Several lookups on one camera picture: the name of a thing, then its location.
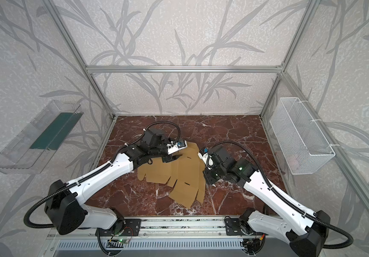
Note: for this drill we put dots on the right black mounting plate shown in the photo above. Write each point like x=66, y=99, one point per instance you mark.
x=233, y=228

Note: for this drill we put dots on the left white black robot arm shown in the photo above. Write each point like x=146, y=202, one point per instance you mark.
x=65, y=208

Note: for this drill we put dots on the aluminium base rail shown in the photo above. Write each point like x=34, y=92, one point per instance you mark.
x=175, y=227

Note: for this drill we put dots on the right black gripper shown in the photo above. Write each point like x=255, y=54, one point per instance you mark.
x=209, y=180

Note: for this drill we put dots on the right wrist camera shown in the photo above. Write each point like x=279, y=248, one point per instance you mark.
x=206, y=158

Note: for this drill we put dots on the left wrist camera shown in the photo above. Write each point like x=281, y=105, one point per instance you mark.
x=175, y=147

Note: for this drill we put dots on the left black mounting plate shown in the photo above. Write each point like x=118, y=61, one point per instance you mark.
x=128, y=227

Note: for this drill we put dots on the clear plastic wall bin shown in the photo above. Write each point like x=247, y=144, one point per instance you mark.
x=17, y=157

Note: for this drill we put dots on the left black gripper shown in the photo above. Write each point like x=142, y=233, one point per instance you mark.
x=169, y=157

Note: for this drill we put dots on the white wire mesh basket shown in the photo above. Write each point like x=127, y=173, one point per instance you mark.
x=297, y=132

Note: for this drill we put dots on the black mounting plate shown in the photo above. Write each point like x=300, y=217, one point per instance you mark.
x=128, y=227
x=233, y=228

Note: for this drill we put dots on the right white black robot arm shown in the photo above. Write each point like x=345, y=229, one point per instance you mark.
x=306, y=232

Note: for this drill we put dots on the green mat in bin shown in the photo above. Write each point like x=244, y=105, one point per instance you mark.
x=55, y=134

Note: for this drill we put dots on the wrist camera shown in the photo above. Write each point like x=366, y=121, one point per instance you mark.
x=175, y=147
x=206, y=158

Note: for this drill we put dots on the brown cardboard box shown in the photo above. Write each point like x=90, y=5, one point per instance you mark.
x=184, y=175

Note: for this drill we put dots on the aluminium frame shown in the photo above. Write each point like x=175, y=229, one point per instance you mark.
x=352, y=175

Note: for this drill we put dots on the pink item in basket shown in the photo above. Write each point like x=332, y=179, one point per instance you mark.
x=293, y=161

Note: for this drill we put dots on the green circuit board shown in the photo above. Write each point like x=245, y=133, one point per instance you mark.
x=119, y=241

